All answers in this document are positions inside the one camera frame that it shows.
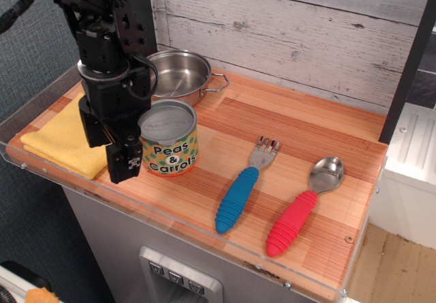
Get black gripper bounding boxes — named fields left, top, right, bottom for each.
left=78, top=65, right=152, bottom=184

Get peas and carrots can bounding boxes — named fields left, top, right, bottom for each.
left=138, top=99, right=199, bottom=177

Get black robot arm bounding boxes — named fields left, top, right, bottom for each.
left=1, top=0, right=157, bottom=183

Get stainless steel pot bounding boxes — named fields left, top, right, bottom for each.
left=148, top=50, right=230, bottom=106

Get yellow folded cloth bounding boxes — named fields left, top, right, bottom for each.
left=20, top=93, right=107, bottom=180

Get grey toy fridge cabinet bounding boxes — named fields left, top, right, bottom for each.
left=64, top=188, right=310, bottom=302

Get orange object bottom left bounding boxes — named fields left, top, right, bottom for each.
left=25, top=287, right=61, bottom=303

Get white cabinet on right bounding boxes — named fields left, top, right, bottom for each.
left=369, top=103, right=435, bottom=249

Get blue handled fork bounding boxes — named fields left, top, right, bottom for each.
left=215, top=136, right=280, bottom=234

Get black vertical post left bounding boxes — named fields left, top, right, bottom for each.
left=131, top=0, right=157, bottom=57

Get black vertical post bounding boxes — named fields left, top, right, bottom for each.
left=131, top=0, right=157, bottom=57
left=378, top=0, right=436, bottom=144

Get black cable sleeve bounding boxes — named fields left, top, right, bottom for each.
left=0, top=0, right=35, bottom=35

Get red handled spoon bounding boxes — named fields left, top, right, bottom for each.
left=266, top=157, right=344, bottom=257

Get black vertical post right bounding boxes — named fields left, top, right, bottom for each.
left=378, top=0, right=436, bottom=144

